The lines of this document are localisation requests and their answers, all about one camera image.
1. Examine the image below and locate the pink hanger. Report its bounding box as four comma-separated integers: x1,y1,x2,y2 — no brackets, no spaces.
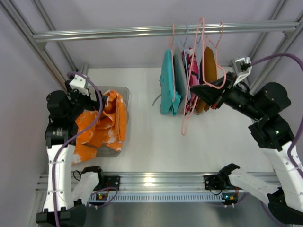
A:
167,24,176,103
181,17,226,136
206,21,224,78

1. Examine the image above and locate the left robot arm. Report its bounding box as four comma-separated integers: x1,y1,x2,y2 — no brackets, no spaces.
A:
36,84,103,227

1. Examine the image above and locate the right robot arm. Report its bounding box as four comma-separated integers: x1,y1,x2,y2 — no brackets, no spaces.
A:
190,72,303,225

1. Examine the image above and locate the pink hanger under mustard trousers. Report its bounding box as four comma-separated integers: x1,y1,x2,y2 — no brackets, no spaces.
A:
206,21,224,78

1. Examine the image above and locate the pink hanger under teal trousers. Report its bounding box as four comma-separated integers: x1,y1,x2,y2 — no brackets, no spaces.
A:
167,24,176,103

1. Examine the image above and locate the clear plastic bin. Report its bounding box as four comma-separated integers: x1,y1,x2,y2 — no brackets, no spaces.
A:
96,86,130,158

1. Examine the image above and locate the aluminium frame right post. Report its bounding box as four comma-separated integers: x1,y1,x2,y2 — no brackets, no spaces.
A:
245,0,303,93

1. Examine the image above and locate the aluminium frame post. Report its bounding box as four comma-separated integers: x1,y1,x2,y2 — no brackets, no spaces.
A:
0,0,80,91
245,0,303,93

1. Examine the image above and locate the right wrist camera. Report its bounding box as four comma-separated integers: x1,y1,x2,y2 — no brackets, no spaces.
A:
231,57,252,85

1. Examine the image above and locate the aluminium hanging rail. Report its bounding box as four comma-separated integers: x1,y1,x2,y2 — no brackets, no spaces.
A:
33,20,300,43

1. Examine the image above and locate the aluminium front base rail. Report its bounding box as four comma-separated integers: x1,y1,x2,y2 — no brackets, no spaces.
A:
35,172,281,193

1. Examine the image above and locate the slotted cable duct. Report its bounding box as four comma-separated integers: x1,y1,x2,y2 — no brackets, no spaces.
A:
89,192,224,203

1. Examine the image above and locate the aluminium frame left post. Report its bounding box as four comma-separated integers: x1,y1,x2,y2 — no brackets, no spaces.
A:
0,0,80,91

